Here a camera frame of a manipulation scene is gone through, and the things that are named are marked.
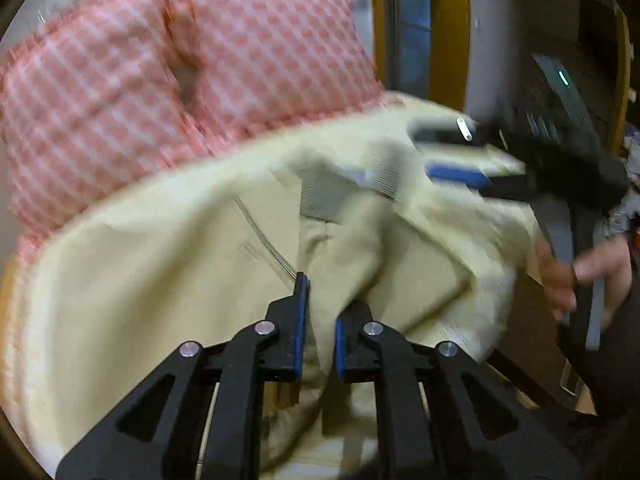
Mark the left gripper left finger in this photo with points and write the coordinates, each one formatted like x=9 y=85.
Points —
x=198 y=414

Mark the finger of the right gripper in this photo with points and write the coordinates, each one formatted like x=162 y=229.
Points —
x=460 y=131
x=475 y=176

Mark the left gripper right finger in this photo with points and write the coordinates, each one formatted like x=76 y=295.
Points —
x=439 y=414

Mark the khaki beige pants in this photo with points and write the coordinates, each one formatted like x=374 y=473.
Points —
x=200 y=248

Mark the person's right hand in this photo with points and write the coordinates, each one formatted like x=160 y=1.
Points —
x=610 y=261

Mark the right pink polka-dot pillow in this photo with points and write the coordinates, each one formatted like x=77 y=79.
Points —
x=262 y=64

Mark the pink polka-dot pillow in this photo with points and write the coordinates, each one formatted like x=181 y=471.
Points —
x=88 y=100
x=262 y=64

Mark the left pink polka-dot pillow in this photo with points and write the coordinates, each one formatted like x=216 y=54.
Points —
x=88 y=100

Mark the wooden door frame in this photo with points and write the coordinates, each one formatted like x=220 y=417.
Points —
x=420 y=47

